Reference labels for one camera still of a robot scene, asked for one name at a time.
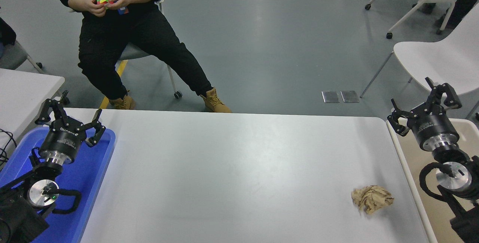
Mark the white side table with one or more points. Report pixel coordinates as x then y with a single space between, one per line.
22 93

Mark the person in dark clothing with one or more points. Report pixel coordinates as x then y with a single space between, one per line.
5 33

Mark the person's right hand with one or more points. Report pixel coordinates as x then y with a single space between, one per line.
88 3

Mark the grey wheeled chair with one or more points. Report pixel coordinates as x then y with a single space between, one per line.
131 52

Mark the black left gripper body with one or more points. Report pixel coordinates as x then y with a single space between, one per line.
61 138

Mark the white shell chair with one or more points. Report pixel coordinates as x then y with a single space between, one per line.
423 60

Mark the tan paper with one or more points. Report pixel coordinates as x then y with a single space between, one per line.
372 199

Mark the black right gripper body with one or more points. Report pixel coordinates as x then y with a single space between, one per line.
432 127

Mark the seated person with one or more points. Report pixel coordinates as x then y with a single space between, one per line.
112 41

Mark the blue plastic tray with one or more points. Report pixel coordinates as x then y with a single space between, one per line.
86 183

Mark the grey padded chair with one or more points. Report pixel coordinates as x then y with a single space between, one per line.
11 56

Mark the large pale beige bin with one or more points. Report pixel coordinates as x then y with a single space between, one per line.
415 168

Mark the silver floor plate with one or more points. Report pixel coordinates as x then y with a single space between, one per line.
349 96
330 97

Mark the person's right forearm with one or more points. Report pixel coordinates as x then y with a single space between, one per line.
72 3

